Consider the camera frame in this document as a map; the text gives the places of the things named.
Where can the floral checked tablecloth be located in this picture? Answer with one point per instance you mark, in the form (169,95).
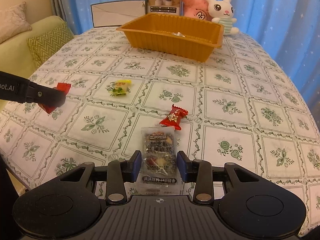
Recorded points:
(242,108)

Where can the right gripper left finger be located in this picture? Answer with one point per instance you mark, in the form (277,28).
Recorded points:
(119,173)

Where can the white bunny plush toy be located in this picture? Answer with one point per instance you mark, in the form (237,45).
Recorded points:
(222,13)

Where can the beige patterned cushion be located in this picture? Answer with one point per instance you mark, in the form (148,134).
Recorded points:
(13,21)

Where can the pink starfish plush toy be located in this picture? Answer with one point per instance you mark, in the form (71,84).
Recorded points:
(196,9)

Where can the green zigzag cushion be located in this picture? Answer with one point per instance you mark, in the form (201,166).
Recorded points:
(45,45)

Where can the orange plastic tray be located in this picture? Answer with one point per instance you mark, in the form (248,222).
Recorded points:
(153,32)

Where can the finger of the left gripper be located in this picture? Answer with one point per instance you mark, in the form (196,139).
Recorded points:
(32,93)

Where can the blue star curtain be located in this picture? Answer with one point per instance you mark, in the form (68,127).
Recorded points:
(287,29)

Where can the white and green carton box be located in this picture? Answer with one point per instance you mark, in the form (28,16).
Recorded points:
(117,13)

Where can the light green sofa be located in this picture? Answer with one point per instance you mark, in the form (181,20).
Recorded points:
(16,57)

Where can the brown humidifier product box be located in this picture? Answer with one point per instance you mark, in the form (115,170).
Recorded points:
(171,7)

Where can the red snack packet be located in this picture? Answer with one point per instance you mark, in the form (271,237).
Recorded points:
(52,98)

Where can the clear mixed nuts packet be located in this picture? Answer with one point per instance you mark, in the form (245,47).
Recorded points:
(159,167)

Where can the yellow green candy packet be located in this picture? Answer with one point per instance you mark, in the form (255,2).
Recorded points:
(120,87)

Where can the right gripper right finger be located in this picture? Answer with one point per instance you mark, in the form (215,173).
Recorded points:
(200,173)

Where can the red cartoon candy packet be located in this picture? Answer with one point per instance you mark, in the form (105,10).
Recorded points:
(174,117)

